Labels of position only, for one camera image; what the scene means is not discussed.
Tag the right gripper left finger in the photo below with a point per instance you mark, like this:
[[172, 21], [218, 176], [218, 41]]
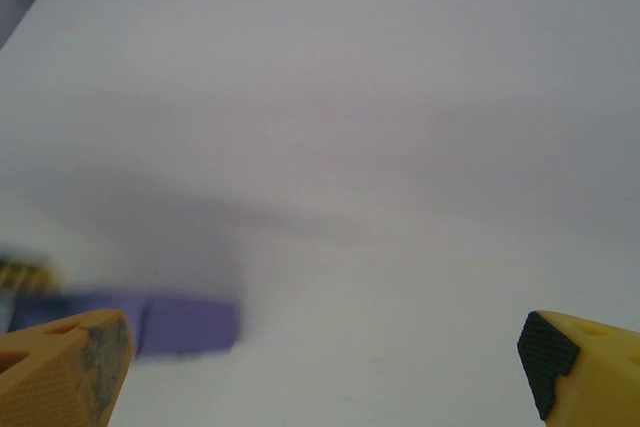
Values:
[[50, 377]]

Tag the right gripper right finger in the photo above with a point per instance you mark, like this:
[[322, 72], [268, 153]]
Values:
[[590, 372]]

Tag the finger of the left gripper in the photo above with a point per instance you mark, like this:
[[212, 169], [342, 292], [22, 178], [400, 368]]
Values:
[[22, 274]]

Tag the purple paper box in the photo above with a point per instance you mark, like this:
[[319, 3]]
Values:
[[190, 327]]

